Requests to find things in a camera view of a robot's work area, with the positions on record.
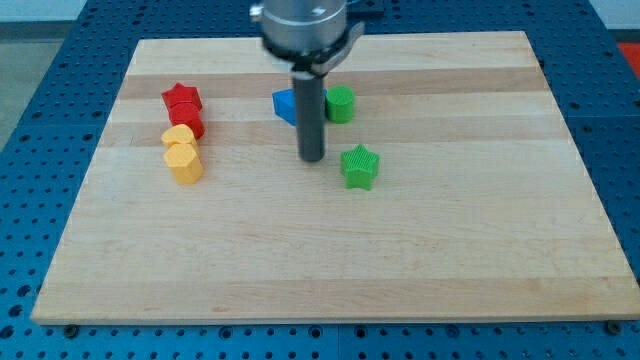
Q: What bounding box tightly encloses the green star block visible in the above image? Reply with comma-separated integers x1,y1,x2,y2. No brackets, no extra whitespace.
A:
340,144,380,191

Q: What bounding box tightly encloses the red star block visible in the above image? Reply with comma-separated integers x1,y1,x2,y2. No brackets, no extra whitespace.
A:
161,82,203,110

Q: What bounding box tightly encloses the green cylinder block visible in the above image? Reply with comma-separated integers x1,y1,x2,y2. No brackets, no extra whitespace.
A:
325,85,355,124

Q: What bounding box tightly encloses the blue block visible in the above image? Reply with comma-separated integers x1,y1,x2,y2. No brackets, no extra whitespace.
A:
272,88,327,127

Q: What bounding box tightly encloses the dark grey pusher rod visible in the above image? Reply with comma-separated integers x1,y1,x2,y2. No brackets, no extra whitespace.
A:
292,77,325,163

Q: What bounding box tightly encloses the wooden board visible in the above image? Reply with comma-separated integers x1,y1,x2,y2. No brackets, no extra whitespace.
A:
32,31,639,325

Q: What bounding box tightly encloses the yellow hexagon block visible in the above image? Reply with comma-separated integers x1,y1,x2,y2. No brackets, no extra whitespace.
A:
163,144,204,184

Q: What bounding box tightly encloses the yellow rounded block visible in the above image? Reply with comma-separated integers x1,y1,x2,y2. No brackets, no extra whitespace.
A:
160,124,200,154

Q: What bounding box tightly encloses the red cylinder block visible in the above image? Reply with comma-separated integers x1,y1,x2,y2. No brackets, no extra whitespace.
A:
169,103,205,139

